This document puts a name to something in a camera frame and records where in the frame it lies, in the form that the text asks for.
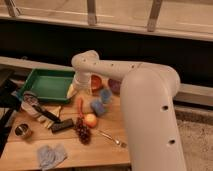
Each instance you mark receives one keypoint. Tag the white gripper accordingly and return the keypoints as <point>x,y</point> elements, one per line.
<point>81,81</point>

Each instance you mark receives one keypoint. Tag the red orange pepper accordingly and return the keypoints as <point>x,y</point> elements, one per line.
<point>79,107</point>

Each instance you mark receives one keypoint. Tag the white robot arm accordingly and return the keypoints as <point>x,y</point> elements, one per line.
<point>146,99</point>

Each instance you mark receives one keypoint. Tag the green plastic tray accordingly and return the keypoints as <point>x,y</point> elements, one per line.
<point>50,86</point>

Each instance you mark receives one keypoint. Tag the orange bowl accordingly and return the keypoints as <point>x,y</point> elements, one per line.
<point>96,83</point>

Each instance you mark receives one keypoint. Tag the blue sponge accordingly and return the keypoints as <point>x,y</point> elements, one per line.
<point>98,107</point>

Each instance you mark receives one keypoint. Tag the blue cup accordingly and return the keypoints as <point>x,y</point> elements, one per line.
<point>105,95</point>

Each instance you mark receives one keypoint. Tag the yellow red apple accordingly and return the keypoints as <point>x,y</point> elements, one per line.
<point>90,120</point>

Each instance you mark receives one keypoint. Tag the purple bowl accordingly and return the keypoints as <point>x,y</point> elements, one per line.
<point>114,86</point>

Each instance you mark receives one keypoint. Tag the black rectangular block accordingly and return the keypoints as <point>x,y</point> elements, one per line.
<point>56,127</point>

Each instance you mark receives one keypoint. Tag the dark purple grapes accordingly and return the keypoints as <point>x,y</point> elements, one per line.
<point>83,132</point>

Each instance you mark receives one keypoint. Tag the wooden spatula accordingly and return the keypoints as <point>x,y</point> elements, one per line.
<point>52,116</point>

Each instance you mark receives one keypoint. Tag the metal fork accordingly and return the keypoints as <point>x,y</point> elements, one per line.
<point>116,141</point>

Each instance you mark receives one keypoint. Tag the small metal cup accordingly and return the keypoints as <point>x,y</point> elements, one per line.
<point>23,131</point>

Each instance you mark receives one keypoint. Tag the blue grey cloth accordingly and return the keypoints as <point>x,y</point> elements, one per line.
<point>48,157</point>

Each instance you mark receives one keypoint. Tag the black handled kitchen tool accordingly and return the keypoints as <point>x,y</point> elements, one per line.
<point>46,113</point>

